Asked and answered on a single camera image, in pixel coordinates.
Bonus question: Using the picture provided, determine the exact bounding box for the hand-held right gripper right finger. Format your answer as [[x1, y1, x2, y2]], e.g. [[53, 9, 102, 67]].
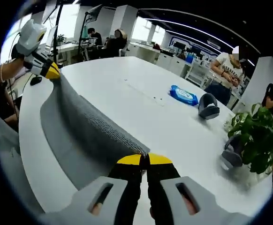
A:
[[147, 152, 246, 225]]

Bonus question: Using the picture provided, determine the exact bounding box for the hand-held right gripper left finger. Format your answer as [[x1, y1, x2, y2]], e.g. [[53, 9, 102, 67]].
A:
[[39, 153, 143, 225]]

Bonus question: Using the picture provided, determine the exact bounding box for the grey towel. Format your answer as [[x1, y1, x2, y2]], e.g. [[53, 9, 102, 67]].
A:
[[39, 74, 151, 191]]

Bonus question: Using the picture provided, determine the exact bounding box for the person's left hand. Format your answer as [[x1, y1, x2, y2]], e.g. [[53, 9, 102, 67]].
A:
[[3, 57, 26, 81]]

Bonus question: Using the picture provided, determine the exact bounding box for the black computer mouse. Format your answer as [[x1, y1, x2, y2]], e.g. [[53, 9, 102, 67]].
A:
[[30, 75, 43, 86]]

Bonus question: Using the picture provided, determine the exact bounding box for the small black monitor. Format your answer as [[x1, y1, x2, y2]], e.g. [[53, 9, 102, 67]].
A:
[[86, 4, 103, 22]]

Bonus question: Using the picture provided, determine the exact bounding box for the grey curved headrest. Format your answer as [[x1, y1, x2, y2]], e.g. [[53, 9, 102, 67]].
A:
[[221, 135, 243, 171], [197, 92, 220, 121]]

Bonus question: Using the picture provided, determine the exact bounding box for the clear plastic plant pot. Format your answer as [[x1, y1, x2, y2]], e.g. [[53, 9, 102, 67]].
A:
[[220, 161, 270, 189]]

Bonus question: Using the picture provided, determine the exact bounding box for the green potted plant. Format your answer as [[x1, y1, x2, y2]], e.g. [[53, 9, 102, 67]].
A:
[[227, 103, 273, 174]]

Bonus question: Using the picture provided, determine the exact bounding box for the blue wet wipes packet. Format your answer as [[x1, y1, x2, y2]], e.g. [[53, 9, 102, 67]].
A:
[[167, 84, 199, 107]]

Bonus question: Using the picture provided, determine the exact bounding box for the white cabinet row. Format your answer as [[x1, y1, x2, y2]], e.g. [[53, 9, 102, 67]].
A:
[[129, 41, 191, 76]]

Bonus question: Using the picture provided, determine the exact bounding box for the white mesh chair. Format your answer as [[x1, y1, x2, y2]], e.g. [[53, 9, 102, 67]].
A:
[[186, 61, 212, 88]]

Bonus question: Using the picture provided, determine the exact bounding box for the black cable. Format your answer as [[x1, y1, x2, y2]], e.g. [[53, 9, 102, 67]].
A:
[[8, 76, 19, 119]]

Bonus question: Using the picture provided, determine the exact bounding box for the white table cable cover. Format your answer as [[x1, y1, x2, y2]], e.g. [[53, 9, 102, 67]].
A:
[[123, 78, 166, 107]]

